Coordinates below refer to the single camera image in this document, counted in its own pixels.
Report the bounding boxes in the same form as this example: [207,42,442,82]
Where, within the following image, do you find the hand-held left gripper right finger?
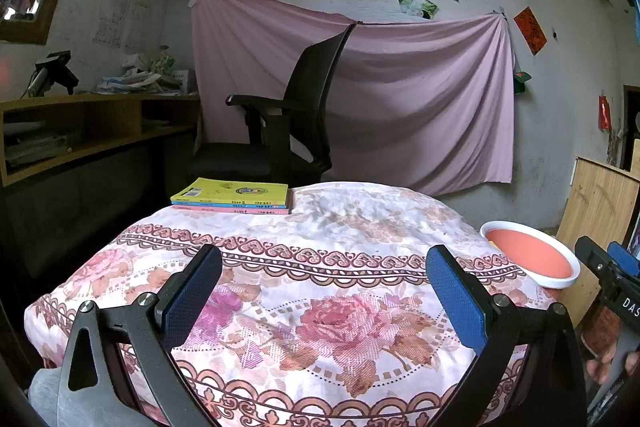
[425,244,588,427]

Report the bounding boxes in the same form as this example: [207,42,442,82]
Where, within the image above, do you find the pink hanging cloth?
[190,0,516,198]

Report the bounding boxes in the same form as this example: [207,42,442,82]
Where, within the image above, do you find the white wall paper sheet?
[127,2,150,48]

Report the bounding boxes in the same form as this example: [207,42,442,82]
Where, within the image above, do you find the wooden desk with shelves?
[0,93,201,279]

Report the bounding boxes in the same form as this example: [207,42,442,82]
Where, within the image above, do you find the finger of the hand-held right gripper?
[607,242,640,279]
[574,235,624,281]

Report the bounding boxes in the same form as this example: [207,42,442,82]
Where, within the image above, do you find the floral pink tablecloth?
[25,181,576,427]

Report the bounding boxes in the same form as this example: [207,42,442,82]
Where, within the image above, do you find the red hanging ornament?
[598,93,614,132]

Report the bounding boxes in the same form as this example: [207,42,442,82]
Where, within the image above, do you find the red paper sign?
[513,7,545,56]

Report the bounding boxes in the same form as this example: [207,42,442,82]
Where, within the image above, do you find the pile of loose papers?
[97,54,181,96]

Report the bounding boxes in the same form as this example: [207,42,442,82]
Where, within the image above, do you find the white box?
[172,69,197,94]

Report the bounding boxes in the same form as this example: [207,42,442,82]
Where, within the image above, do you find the pink basin with white rim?
[480,221,582,291]

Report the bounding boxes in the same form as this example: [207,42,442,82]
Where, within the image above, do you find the green plastic bag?
[150,52,176,76]

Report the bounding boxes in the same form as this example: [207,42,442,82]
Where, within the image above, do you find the grey cloth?
[27,367,67,427]

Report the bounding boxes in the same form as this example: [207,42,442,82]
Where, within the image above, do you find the black desk clamp device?
[27,50,80,97]

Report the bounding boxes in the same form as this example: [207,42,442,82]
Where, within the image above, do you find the stack of papers in shelf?
[5,132,71,168]

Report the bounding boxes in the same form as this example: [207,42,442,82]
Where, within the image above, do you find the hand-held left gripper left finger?
[56,244,224,427]

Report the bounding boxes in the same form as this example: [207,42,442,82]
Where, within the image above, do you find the white wall calendar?
[92,0,132,50]

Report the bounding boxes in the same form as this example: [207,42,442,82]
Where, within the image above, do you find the person's right hand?
[586,347,640,385]

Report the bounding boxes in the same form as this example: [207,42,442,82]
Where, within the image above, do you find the wooden board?
[555,157,640,329]

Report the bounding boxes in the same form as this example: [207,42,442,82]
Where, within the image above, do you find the black office chair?
[187,23,357,188]

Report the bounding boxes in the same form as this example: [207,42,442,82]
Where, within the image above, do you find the yellow book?
[170,177,290,204]

